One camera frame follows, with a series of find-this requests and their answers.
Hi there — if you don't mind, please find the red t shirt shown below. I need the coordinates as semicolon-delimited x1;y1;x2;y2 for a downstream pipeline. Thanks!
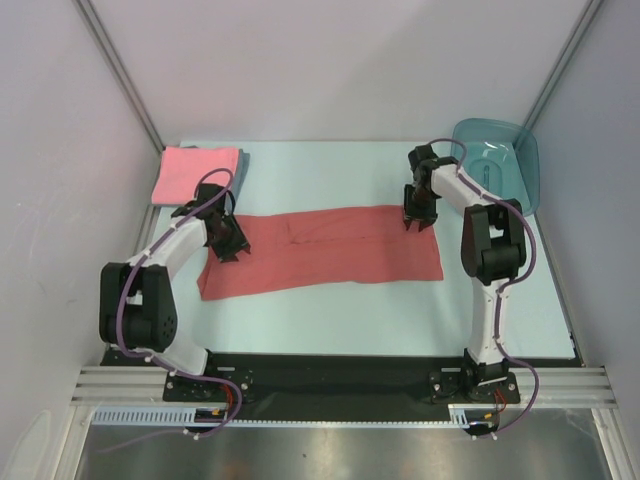
197;205;444;301

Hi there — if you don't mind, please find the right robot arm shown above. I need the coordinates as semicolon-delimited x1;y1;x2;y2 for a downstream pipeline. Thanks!
403;143;535;402

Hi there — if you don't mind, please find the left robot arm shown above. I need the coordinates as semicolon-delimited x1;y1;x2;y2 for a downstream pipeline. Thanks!
99;184;251;400

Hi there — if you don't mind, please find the folded grey t shirt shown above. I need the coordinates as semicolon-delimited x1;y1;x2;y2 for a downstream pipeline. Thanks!
230;149;250;196

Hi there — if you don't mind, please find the folded pink t shirt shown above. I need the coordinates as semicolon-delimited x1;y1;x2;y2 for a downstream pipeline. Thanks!
151;147;242;206

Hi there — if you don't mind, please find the teal plastic basin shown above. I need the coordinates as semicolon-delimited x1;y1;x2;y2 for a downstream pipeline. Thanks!
451;118;540;217

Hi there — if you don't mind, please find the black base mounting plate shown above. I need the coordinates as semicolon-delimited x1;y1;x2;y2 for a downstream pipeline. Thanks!
99;349;584;424

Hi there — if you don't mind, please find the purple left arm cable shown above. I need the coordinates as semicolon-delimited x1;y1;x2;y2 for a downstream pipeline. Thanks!
94;168;244;454

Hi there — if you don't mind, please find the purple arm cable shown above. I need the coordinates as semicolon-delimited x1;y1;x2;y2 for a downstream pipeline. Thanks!
429;137;541;441
94;168;244;454

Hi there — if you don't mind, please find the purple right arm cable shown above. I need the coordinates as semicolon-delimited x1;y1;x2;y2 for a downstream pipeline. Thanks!
429;137;541;441

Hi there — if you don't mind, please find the aluminium front rail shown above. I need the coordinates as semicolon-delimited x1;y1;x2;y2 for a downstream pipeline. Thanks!
71;366;617;409

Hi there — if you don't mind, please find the grey slotted cable duct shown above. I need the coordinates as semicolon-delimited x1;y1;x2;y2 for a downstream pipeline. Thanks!
92;405;498;429

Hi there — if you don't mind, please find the left aluminium corner post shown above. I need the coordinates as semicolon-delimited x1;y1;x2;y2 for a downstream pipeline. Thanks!
72;0;165;154

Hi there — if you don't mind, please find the aluminium corner post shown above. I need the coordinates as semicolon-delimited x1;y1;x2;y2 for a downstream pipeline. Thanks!
522;0;608;131
72;0;165;154

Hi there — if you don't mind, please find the right aluminium corner post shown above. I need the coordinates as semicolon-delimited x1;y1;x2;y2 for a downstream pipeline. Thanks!
522;0;608;131

